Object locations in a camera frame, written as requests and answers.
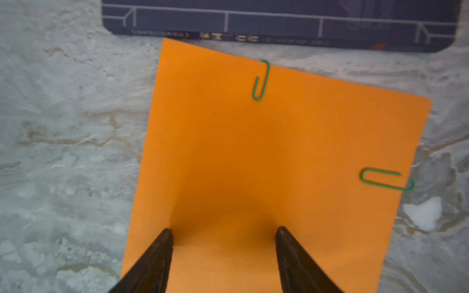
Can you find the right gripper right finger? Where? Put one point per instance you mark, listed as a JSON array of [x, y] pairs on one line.
[[299, 273]]

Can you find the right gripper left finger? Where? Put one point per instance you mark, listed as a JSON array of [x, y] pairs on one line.
[[150, 273]]

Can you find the orange paper document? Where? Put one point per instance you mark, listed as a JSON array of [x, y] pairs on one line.
[[235, 149]]

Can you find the green paperclip orange side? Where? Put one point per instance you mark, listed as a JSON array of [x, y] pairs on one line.
[[375, 177]]

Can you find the dark navy notebook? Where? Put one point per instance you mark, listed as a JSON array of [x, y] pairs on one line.
[[386, 25]]

